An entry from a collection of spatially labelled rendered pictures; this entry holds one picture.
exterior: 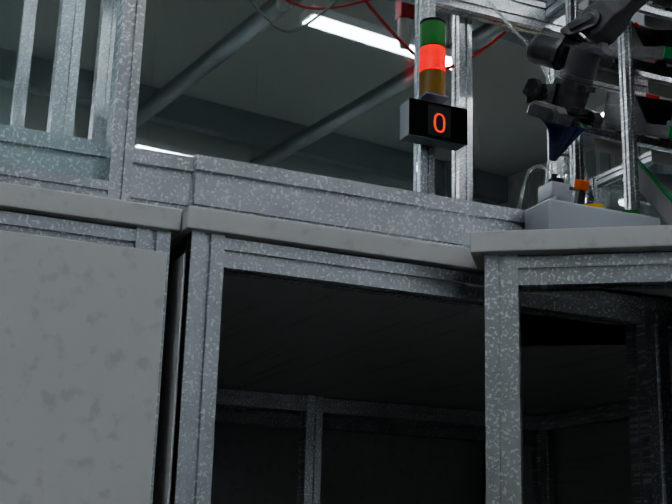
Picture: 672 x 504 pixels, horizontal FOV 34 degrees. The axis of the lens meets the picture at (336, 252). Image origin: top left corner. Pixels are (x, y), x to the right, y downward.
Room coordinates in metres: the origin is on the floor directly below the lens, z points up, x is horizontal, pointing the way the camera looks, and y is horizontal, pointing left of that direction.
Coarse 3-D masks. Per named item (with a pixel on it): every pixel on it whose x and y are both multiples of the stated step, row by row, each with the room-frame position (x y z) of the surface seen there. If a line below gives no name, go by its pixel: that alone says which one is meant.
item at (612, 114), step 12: (612, 96) 2.11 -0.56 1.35; (636, 96) 2.14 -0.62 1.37; (612, 108) 2.11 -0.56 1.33; (636, 108) 2.02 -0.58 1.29; (648, 108) 2.16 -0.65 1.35; (660, 108) 2.17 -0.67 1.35; (612, 120) 2.12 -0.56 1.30; (636, 120) 2.02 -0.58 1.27; (648, 120) 2.17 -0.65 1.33; (660, 120) 2.17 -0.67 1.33; (636, 132) 2.02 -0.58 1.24; (648, 132) 1.98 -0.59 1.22; (660, 132) 1.94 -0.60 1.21
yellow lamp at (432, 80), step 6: (420, 72) 1.92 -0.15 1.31; (426, 72) 1.91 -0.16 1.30; (432, 72) 1.91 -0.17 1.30; (438, 72) 1.91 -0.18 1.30; (444, 72) 1.92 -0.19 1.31; (420, 78) 1.92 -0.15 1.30; (426, 78) 1.91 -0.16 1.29; (432, 78) 1.90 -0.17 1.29; (438, 78) 1.91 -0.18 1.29; (444, 78) 1.92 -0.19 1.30; (420, 84) 1.92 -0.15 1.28; (426, 84) 1.91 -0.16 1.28; (432, 84) 1.90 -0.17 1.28; (438, 84) 1.91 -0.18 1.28; (444, 84) 1.92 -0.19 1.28; (420, 90) 1.92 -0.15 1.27; (426, 90) 1.91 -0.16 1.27; (432, 90) 1.90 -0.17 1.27; (438, 90) 1.91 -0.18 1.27; (444, 90) 1.92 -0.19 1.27
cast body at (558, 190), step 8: (552, 184) 1.87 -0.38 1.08; (560, 184) 1.88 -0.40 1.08; (568, 184) 1.89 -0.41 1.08; (544, 192) 1.89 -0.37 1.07; (552, 192) 1.87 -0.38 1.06; (560, 192) 1.88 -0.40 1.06; (568, 192) 1.88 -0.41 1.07; (544, 200) 1.89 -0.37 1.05; (560, 200) 1.86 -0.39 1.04; (568, 200) 1.87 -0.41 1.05
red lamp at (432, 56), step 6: (420, 48) 1.92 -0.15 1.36; (426, 48) 1.91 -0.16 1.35; (432, 48) 1.91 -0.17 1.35; (438, 48) 1.91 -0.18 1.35; (444, 48) 1.92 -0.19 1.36; (420, 54) 1.92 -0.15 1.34; (426, 54) 1.91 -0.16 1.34; (432, 54) 1.91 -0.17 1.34; (438, 54) 1.91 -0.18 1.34; (444, 54) 1.92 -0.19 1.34; (420, 60) 1.92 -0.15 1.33; (426, 60) 1.91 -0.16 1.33; (432, 60) 1.90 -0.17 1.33; (438, 60) 1.91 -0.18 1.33; (444, 60) 1.92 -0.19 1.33; (420, 66) 1.92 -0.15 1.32; (426, 66) 1.91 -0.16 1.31; (432, 66) 1.90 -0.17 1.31; (438, 66) 1.91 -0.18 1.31; (444, 66) 1.92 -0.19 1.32
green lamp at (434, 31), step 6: (420, 24) 1.92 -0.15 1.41; (426, 24) 1.91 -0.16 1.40; (432, 24) 1.90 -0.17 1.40; (438, 24) 1.91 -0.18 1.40; (444, 24) 1.92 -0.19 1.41; (420, 30) 1.92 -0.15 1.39; (426, 30) 1.91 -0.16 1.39; (432, 30) 1.90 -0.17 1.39; (438, 30) 1.91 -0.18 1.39; (444, 30) 1.92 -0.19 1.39; (420, 36) 1.92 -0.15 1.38; (426, 36) 1.91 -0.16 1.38; (432, 36) 1.90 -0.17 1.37; (438, 36) 1.91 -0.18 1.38; (444, 36) 1.92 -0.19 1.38; (420, 42) 1.92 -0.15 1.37; (426, 42) 1.91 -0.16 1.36; (432, 42) 1.90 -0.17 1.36; (438, 42) 1.91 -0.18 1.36; (444, 42) 1.92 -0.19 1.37
